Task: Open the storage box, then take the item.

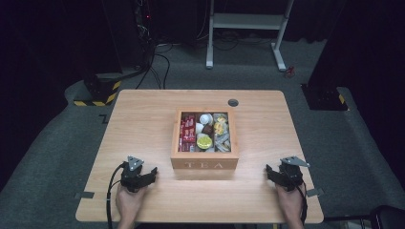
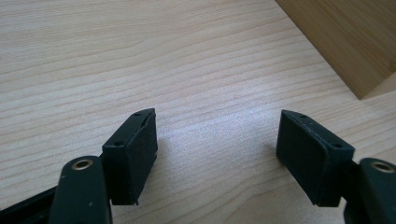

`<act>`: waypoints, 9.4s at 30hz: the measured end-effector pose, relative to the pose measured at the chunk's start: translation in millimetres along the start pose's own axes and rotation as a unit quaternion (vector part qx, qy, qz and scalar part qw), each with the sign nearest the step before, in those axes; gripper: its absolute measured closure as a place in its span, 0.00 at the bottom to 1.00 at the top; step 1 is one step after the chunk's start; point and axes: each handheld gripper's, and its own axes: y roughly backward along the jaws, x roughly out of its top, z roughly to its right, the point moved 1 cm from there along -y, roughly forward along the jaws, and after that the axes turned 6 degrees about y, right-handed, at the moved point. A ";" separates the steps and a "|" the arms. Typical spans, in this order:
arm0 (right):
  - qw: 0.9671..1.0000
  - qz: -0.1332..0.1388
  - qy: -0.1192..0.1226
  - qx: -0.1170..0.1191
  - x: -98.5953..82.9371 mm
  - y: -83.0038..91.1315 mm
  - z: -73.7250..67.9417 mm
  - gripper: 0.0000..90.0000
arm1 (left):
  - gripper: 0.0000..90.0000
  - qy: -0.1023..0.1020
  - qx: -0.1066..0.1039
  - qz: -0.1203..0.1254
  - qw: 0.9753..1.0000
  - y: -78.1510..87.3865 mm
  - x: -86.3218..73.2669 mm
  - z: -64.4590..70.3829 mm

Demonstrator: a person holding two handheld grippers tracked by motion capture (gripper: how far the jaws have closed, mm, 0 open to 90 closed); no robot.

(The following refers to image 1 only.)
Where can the small red floor object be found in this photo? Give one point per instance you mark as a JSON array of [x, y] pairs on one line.
[[289, 72]]

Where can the grey table edge bracket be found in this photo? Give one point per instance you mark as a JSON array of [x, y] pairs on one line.
[[84, 195], [315, 192]]

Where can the black yellow striped stand base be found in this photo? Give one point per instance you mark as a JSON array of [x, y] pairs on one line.
[[100, 90]]

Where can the clear wrapped packets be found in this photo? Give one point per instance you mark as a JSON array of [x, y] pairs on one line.
[[222, 143]]

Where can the green lid coffee capsule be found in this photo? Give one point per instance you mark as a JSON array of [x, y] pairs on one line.
[[204, 141]]

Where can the person's right hand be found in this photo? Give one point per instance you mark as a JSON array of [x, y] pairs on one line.
[[289, 203]]

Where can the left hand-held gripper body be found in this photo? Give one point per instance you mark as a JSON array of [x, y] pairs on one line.
[[131, 176]]

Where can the black chair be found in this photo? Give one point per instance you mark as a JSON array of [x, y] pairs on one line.
[[387, 218]]

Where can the wooden tea box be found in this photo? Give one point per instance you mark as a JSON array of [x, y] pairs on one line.
[[203, 164]]

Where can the row of red packets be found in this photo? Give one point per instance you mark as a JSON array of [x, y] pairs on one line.
[[188, 132]]

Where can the brown coffee capsule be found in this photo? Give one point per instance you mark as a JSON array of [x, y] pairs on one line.
[[208, 129]]

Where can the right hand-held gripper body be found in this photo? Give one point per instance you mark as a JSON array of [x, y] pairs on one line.
[[291, 175]]

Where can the white coffee capsule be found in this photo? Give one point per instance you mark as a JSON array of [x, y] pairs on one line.
[[199, 128], [206, 118]]

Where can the white metal stand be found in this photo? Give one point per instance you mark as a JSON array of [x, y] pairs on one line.
[[245, 21]]

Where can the yellow tea bags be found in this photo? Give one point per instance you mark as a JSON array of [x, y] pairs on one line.
[[220, 125]]

